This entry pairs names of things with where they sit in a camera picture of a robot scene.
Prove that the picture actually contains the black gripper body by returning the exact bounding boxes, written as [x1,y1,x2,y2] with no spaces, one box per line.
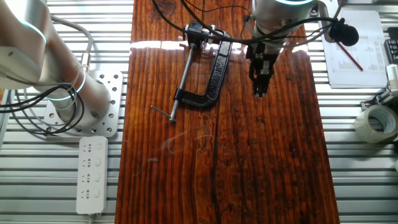
[245,42,280,79]

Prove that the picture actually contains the black pencil sharpener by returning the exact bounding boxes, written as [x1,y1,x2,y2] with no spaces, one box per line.
[183,21,218,47]

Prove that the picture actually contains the black C-clamp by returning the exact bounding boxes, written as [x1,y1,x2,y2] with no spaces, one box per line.
[150,27,233,123]

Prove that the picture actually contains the brown wooden board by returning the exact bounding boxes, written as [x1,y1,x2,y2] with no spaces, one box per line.
[114,0,340,224]

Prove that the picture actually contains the red pen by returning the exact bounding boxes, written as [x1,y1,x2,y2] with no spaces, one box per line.
[336,42,364,72]

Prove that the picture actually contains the printed paper sheets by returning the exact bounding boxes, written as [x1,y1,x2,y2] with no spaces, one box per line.
[320,9,389,90]

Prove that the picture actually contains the black keyboard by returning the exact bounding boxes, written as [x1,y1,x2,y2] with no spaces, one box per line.
[384,27,398,65]

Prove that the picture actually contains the white power strip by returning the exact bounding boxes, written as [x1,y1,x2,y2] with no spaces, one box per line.
[76,136,109,215]

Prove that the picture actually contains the wrist camera on silver bracket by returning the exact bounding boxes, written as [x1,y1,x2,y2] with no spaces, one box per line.
[315,0,360,47]

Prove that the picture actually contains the silver metal bracket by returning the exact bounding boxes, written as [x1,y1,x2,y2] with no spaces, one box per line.
[360,90,398,111]

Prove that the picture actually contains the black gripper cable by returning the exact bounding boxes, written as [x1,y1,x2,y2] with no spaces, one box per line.
[151,0,340,47]

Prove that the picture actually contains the thick grey cable with connector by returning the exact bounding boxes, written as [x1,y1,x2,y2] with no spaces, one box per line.
[49,14,94,73]

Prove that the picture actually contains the black base cable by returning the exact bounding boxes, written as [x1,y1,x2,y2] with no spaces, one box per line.
[0,83,85,136]

